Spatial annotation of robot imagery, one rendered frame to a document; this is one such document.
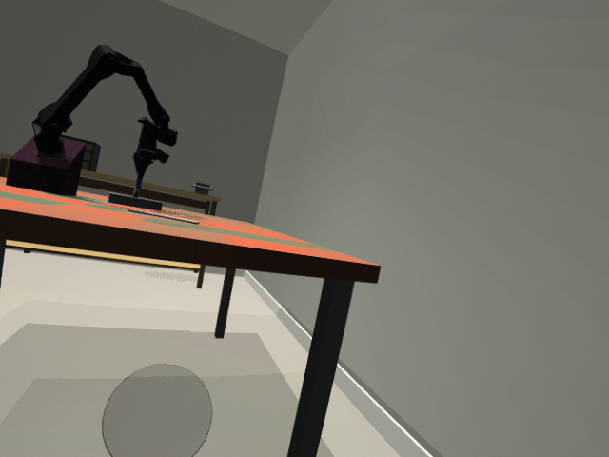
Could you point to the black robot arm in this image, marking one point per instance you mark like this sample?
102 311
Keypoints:
54 118

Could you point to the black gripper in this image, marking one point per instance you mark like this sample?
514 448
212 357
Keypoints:
144 154

